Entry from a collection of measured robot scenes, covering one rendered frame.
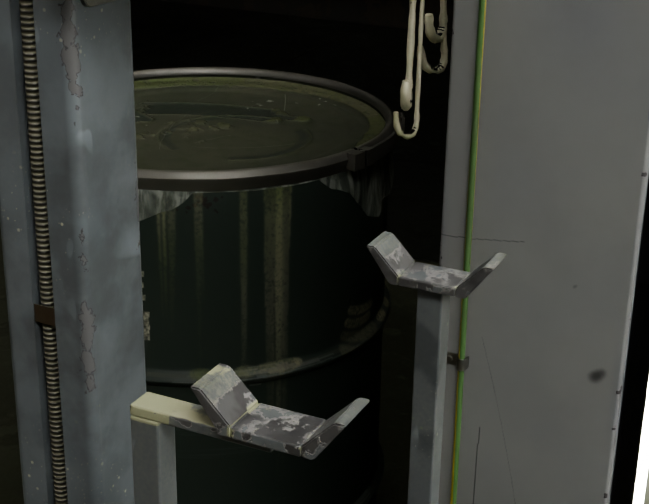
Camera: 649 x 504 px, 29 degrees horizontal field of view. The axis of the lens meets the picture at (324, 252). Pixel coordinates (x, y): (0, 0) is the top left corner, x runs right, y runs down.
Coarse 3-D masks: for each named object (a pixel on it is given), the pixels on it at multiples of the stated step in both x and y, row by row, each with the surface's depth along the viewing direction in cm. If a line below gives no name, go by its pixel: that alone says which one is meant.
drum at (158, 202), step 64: (384, 128) 180; (192, 192) 161; (256, 192) 163; (320, 192) 168; (384, 192) 182; (192, 256) 164; (256, 256) 166; (320, 256) 171; (192, 320) 168; (256, 320) 169; (320, 320) 175; (384, 320) 189; (192, 384) 170; (256, 384) 173; (320, 384) 179; (192, 448) 175
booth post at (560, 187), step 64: (512, 0) 105; (576, 0) 102; (640, 0) 100; (512, 64) 107; (576, 64) 104; (640, 64) 102; (448, 128) 111; (512, 128) 109; (576, 128) 106; (640, 128) 104; (448, 192) 113; (512, 192) 111; (576, 192) 108; (640, 192) 106; (448, 256) 116; (512, 256) 113; (576, 256) 110; (512, 320) 115; (576, 320) 112; (448, 384) 120; (512, 384) 117; (576, 384) 114; (448, 448) 123; (512, 448) 119; (576, 448) 116
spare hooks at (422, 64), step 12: (420, 0) 113; (444, 0) 117; (420, 12) 114; (444, 12) 117; (408, 24) 114; (420, 24) 114; (432, 24) 115; (444, 24) 118; (408, 36) 114; (420, 36) 114; (432, 36) 116; (444, 36) 118; (408, 48) 114; (420, 48) 115; (444, 48) 119; (408, 60) 114; (420, 60) 115; (444, 60) 119; (408, 72) 115; (420, 72) 116; (432, 72) 119; (408, 84) 112; (420, 84) 116; (408, 96) 112; (408, 108) 114; (396, 120) 114; (396, 132) 115
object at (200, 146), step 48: (144, 96) 203; (192, 96) 203; (240, 96) 204; (288, 96) 203; (336, 96) 202; (144, 144) 178; (192, 144) 178; (240, 144) 179; (288, 144) 179; (336, 144) 180
